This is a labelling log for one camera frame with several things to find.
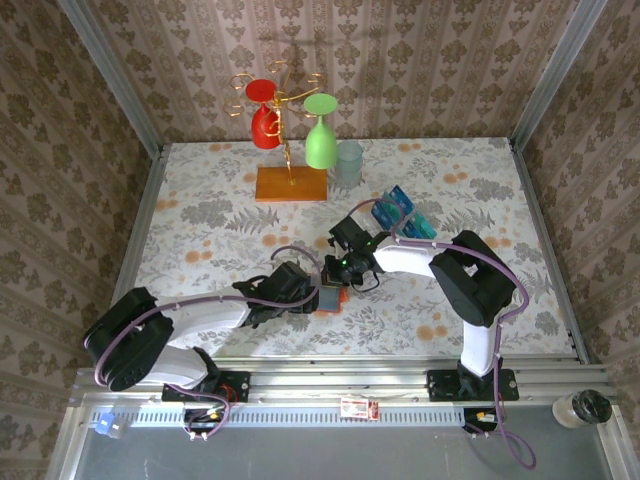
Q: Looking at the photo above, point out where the glass jar with black lid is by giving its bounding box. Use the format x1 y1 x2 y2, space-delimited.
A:
551 388 614 430

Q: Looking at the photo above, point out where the gold glass rack stand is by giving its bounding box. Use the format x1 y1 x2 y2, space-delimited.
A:
223 59 330 204

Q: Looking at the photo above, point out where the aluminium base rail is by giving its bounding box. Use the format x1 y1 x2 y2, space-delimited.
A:
67 353 624 429

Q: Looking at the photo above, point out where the green wine glass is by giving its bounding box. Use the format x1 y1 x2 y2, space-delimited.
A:
303 93 339 170

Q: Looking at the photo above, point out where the orange card holder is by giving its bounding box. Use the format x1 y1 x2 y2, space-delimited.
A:
312 272 350 316

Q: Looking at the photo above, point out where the aluminium frame post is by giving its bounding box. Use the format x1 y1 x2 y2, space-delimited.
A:
510 0 611 149
57 0 165 154

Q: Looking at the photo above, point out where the red white sticker label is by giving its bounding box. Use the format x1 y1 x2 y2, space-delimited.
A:
339 398 380 420

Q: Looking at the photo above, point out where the grey slotted cable duct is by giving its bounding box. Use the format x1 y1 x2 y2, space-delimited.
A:
124 409 466 427

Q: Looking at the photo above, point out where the black connector box with wires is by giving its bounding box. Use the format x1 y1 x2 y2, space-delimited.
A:
462 407 502 440
182 407 237 445

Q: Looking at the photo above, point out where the small blue white device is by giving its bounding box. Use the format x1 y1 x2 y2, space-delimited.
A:
92 410 125 440

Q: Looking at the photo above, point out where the red wine glass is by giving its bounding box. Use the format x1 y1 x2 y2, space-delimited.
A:
244 78 282 150

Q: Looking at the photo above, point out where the aluminium table side rail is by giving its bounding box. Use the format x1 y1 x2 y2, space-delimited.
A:
508 137 591 366
97 144 167 369

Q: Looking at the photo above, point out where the clear plastic cup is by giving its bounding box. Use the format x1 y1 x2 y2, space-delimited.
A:
333 140 364 190

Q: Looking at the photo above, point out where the teal credit card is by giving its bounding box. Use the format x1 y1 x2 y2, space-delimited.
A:
410 210 440 241

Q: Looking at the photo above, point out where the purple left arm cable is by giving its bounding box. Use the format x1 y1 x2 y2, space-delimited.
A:
82 244 324 444

